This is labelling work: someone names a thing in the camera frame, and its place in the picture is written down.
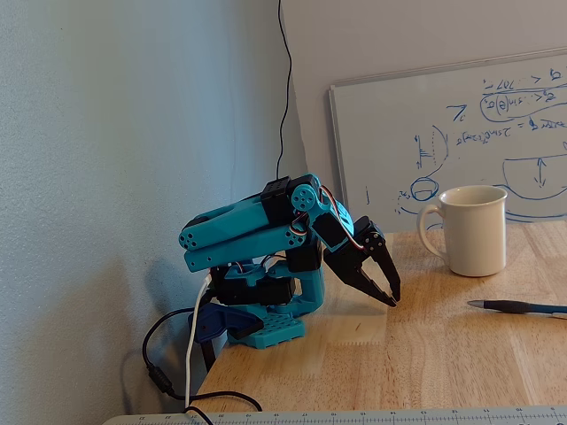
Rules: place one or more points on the blue table clamp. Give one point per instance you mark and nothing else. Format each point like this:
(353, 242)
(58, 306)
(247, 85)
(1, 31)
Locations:
(212, 323)

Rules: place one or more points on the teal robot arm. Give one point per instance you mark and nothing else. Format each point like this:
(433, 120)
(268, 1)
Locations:
(230, 221)

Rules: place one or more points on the whiteboard with blue writing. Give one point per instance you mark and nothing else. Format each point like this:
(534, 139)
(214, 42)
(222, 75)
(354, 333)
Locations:
(381, 133)

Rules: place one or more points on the cream ceramic mug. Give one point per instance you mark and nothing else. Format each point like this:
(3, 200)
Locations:
(474, 239)

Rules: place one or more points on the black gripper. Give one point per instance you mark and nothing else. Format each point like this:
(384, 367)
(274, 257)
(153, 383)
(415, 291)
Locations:
(351, 265)

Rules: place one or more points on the dark blue pen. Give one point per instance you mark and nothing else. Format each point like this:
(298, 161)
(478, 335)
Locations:
(509, 306)

